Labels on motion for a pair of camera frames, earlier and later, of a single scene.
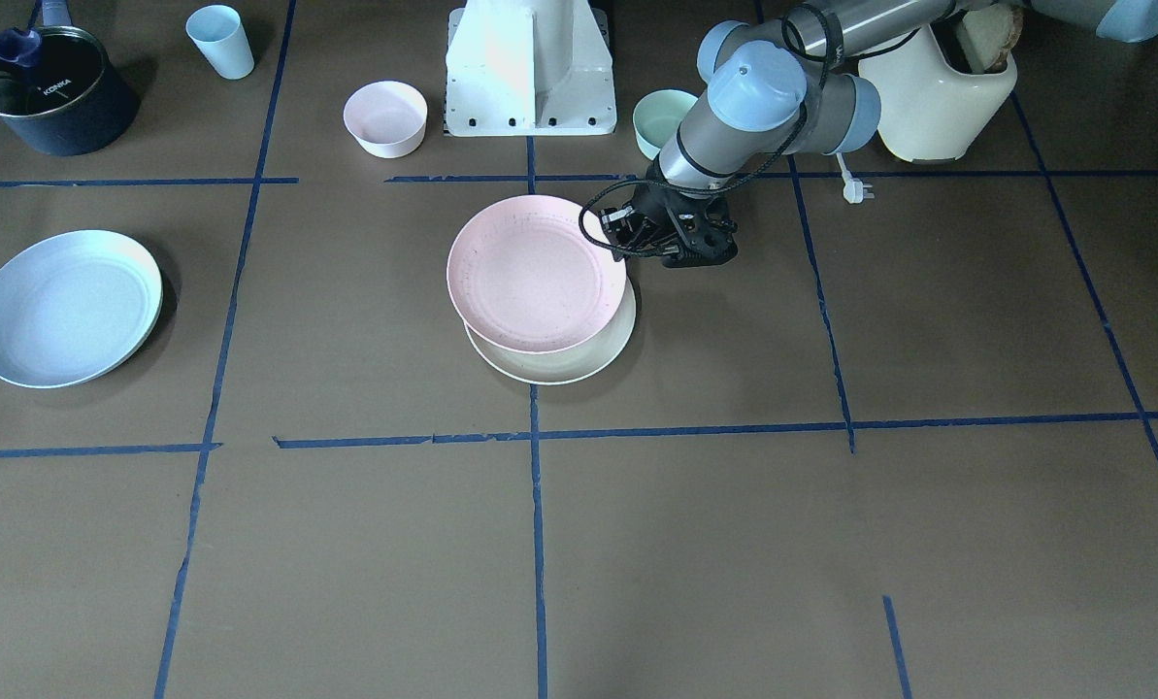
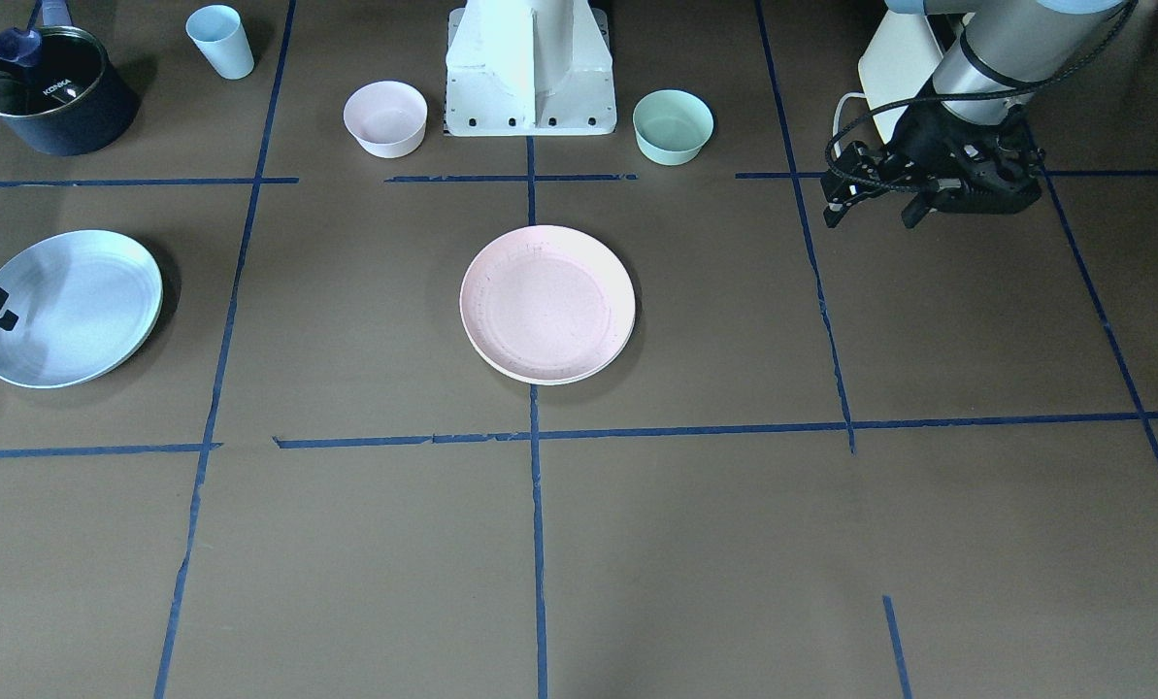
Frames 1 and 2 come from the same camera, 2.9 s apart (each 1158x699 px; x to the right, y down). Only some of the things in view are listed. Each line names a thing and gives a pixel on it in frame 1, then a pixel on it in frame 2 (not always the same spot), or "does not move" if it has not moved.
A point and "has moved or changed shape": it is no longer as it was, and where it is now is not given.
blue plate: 66,308 does not move
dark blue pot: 72,101 does not move
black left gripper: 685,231 to 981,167
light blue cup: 218,31 does not move
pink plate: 523,273 has moved or changed shape
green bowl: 656,116 does not move
